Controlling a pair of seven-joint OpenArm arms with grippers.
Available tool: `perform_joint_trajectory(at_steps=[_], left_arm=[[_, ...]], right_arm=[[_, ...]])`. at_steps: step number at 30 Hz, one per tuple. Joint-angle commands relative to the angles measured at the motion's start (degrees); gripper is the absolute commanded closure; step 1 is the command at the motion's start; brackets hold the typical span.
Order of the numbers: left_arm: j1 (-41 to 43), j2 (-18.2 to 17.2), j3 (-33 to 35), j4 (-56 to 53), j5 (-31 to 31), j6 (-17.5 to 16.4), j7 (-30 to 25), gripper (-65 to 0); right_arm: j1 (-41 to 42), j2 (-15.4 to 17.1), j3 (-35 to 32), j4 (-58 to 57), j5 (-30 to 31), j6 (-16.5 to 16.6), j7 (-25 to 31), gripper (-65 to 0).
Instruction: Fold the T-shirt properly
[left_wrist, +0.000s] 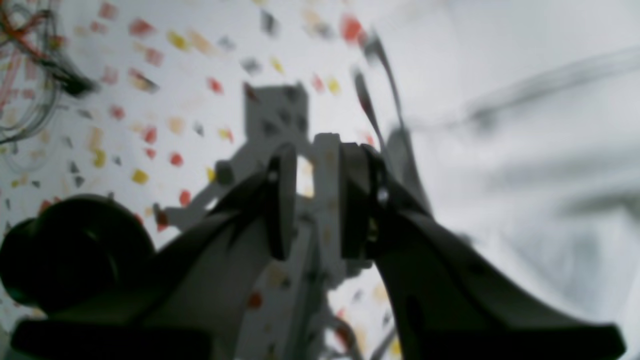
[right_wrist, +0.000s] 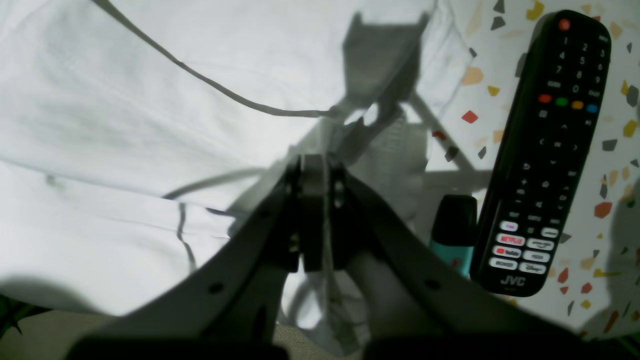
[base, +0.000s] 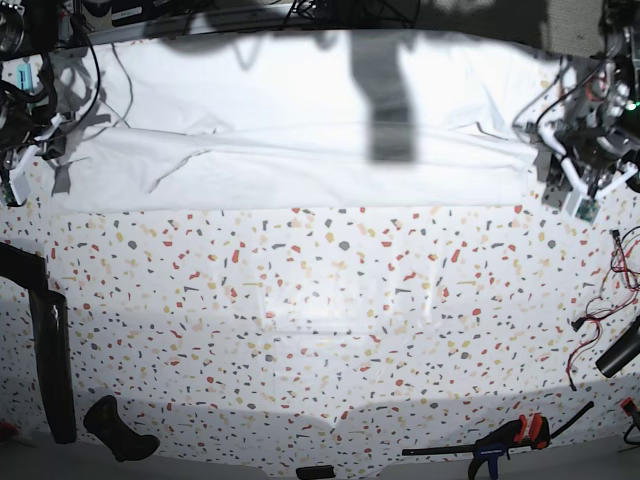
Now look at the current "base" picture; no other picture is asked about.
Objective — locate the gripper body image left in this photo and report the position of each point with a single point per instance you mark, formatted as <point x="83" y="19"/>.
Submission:
<point x="51" y="144"/>

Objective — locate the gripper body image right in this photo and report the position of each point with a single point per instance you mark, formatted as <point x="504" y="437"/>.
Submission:
<point x="599" y="147"/>

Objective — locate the white T-shirt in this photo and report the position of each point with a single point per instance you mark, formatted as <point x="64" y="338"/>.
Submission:
<point x="330" y="119"/>

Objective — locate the teal marker pen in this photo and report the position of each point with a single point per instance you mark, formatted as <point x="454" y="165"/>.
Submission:
<point x="24" y="78"/>

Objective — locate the black chair armrest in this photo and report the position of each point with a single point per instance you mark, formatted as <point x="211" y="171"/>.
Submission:
<point x="51" y="343"/>

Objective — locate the black cylinder flashlight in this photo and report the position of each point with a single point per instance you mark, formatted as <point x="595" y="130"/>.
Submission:
<point x="621" y="352"/>

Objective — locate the small orange clip right edge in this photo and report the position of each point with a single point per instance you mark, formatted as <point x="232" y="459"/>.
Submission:
<point x="628" y="406"/>

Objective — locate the black game controller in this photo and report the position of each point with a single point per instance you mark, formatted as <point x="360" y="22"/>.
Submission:
<point x="103" y="421"/>

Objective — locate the black orange bar clamp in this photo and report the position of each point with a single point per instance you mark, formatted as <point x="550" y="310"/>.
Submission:
<point x="519" y="433"/>

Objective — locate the terrazzo pattern table cloth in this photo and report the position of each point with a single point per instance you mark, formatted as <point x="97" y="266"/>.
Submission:
<point x="287" y="338"/>

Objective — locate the small black rectangular device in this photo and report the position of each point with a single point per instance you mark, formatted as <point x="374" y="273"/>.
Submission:
<point x="316" y="472"/>

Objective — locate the wrist camera board image left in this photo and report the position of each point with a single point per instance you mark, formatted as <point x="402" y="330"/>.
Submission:
<point x="7" y="196"/>

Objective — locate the wrist camera board image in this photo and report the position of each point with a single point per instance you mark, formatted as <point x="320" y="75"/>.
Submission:
<point x="7" y="196"/>
<point x="582" y="207"/>

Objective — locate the wrist camera board image right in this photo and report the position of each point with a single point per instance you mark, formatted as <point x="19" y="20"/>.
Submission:
<point x="582" y="207"/>

